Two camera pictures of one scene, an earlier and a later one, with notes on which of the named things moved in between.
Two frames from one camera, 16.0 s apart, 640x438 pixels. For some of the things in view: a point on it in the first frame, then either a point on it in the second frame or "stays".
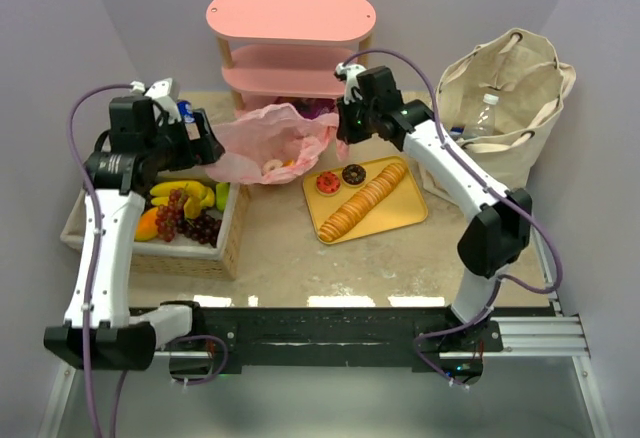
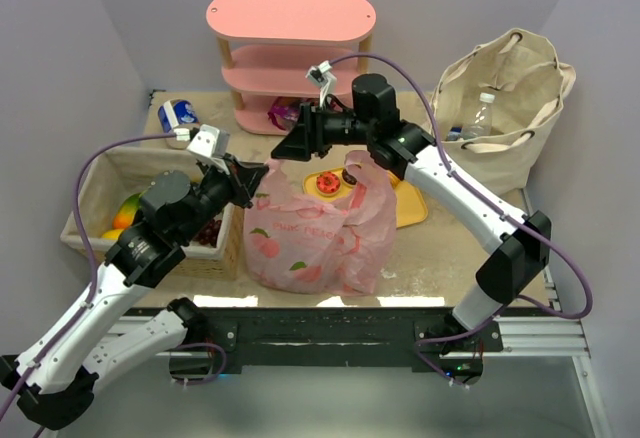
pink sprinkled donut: [328, 183] stays
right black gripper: [347, 121] to [310, 131]
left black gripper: [203, 136] to [235, 178]
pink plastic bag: [272, 144] to [340, 245]
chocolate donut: [354, 174] stays
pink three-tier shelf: [289, 42] stays
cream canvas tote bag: [496, 104] stays
